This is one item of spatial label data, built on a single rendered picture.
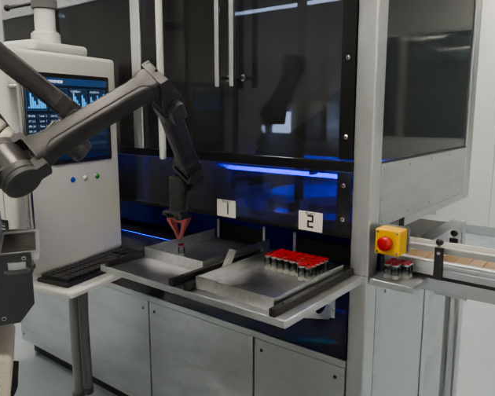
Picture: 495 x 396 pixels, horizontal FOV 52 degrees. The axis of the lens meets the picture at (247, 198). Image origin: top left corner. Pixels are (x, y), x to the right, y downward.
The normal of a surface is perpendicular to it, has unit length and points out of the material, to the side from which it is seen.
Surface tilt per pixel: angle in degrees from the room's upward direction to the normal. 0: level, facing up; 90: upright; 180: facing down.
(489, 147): 90
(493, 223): 90
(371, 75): 90
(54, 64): 90
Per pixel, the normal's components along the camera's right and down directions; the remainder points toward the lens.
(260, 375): -0.62, 0.13
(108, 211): 0.88, 0.08
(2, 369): 0.39, 0.15
